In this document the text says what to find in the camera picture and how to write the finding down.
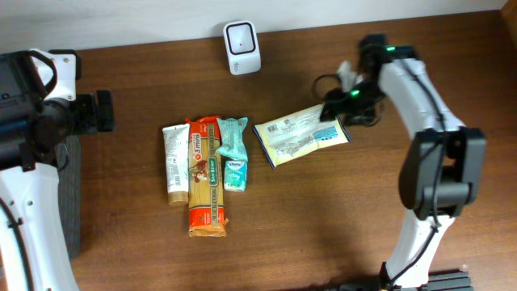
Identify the small teal tissue pack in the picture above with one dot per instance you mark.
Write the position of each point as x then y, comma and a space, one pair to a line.
235, 179

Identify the orange spaghetti packet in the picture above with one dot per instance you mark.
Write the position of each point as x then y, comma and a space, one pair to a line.
206, 207

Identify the white barcode scanner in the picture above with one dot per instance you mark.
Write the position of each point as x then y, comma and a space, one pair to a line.
242, 48

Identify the teal snack pouch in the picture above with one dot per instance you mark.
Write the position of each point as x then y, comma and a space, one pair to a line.
232, 144

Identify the grey plastic mesh basket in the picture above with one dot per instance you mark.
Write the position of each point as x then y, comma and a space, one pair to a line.
69, 157

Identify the yellow white wipes pack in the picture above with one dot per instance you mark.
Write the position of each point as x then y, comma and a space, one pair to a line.
298, 134

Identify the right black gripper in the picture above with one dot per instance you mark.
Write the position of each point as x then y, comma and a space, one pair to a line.
337, 103

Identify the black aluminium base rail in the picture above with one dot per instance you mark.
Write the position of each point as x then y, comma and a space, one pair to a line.
452, 280

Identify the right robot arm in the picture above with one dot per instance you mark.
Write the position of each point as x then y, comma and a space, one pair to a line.
442, 169

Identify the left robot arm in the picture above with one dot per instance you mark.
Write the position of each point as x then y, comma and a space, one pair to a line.
40, 109

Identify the white cream tube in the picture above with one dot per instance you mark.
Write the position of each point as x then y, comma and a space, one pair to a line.
176, 159

